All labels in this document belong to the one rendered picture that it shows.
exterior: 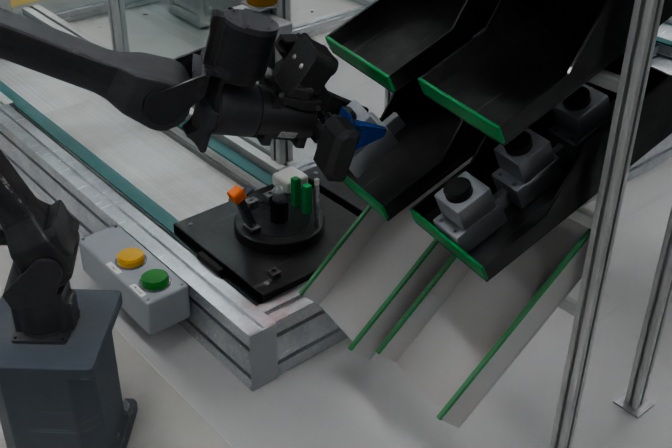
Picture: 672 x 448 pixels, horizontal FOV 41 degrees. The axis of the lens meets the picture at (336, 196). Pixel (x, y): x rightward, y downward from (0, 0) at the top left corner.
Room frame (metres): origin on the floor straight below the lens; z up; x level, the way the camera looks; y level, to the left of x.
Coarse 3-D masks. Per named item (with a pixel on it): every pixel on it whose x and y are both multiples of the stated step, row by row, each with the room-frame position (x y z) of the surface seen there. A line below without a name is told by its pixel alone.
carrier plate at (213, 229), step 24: (264, 192) 1.28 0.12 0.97; (312, 192) 1.28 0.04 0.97; (192, 216) 1.21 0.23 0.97; (216, 216) 1.21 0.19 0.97; (336, 216) 1.21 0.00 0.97; (192, 240) 1.14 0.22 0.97; (216, 240) 1.14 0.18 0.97; (336, 240) 1.14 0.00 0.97; (240, 264) 1.08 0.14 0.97; (264, 264) 1.08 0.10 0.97; (288, 264) 1.08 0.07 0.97; (312, 264) 1.08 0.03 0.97; (264, 288) 1.02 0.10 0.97; (288, 288) 1.03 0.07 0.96
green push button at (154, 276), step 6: (150, 270) 1.06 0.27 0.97; (156, 270) 1.06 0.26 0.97; (162, 270) 1.06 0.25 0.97; (144, 276) 1.04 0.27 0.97; (150, 276) 1.04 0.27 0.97; (156, 276) 1.04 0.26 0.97; (162, 276) 1.04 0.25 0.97; (168, 276) 1.05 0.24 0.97; (144, 282) 1.03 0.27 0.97; (150, 282) 1.03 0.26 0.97; (156, 282) 1.03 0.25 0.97; (162, 282) 1.03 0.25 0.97; (168, 282) 1.04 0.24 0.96; (150, 288) 1.02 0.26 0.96; (156, 288) 1.02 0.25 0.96
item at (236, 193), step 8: (232, 192) 1.12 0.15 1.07; (240, 192) 1.12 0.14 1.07; (248, 192) 1.13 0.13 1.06; (232, 200) 1.12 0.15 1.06; (240, 200) 1.12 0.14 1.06; (240, 208) 1.12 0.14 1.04; (248, 208) 1.13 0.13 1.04; (248, 216) 1.13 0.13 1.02; (248, 224) 1.13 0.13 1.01; (256, 224) 1.14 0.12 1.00
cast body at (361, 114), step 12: (348, 108) 0.91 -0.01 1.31; (360, 108) 0.92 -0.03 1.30; (360, 120) 0.90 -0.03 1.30; (372, 120) 0.90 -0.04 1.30; (384, 120) 0.94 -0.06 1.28; (396, 120) 0.94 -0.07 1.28; (396, 132) 0.94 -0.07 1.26; (372, 144) 0.90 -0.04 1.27; (384, 144) 0.91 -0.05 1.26; (396, 144) 0.92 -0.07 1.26; (360, 156) 0.90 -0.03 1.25; (372, 156) 0.91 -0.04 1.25; (360, 168) 0.90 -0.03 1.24
